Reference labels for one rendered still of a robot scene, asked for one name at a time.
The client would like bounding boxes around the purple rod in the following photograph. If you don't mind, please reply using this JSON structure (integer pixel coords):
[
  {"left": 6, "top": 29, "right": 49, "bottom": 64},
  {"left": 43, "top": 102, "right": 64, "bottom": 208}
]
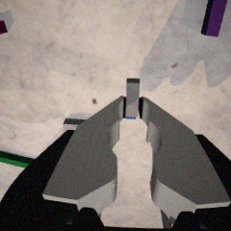
[{"left": 200, "top": 0, "right": 227, "bottom": 37}]

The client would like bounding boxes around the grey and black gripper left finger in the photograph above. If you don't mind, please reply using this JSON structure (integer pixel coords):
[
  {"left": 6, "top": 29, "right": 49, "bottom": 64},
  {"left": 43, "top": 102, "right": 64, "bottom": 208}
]
[{"left": 0, "top": 95, "right": 126, "bottom": 231}]

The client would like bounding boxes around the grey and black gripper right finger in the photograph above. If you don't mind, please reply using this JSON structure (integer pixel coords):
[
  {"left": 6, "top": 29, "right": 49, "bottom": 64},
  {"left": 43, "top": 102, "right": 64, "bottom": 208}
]
[{"left": 139, "top": 96, "right": 231, "bottom": 231}]

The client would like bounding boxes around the green rod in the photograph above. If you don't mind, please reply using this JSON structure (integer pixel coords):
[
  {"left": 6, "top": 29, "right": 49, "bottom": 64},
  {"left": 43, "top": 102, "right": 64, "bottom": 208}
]
[{"left": 0, "top": 151, "right": 35, "bottom": 168}]

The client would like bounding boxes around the grey rectangular block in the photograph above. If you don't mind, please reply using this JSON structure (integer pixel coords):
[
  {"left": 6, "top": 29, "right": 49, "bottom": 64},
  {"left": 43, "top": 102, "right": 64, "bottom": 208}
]
[
  {"left": 126, "top": 78, "right": 140, "bottom": 117},
  {"left": 63, "top": 118, "right": 86, "bottom": 132}
]

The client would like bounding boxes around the magenta block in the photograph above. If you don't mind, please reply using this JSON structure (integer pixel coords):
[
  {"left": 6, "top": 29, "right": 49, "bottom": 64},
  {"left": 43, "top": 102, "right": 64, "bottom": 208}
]
[{"left": 0, "top": 20, "right": 8, "bottom": 34}]

